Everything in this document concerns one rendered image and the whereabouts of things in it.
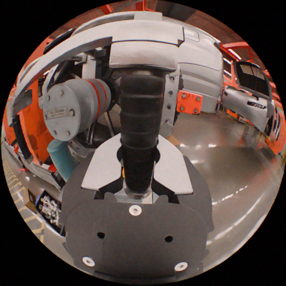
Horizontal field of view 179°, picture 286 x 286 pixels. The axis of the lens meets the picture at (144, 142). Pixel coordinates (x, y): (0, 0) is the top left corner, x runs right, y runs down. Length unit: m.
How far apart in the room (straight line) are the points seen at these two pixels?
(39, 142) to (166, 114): 0.73
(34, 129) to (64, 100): 0.55
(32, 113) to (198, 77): 1.16
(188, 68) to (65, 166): 0.91
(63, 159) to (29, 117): 0.44
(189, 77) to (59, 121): 0.80
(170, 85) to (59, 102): 0.28
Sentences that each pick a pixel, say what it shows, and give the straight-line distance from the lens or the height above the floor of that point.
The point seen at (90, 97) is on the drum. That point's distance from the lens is 0.22.
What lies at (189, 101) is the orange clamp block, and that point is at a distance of 0.33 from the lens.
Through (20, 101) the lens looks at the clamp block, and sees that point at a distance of 0.34.
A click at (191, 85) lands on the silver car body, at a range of 0.83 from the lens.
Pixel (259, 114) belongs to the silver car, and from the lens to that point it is 2.47.
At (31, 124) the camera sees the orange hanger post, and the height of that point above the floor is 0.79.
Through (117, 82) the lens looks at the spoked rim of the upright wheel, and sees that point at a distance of 0.41.
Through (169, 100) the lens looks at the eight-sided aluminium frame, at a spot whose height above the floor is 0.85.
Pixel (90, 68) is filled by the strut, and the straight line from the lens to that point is 0.35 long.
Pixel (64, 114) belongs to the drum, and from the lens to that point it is 0.21.
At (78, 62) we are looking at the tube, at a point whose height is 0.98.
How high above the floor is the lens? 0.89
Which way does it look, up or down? 32 degrees down
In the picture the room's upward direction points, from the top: 4 degrees clockwise
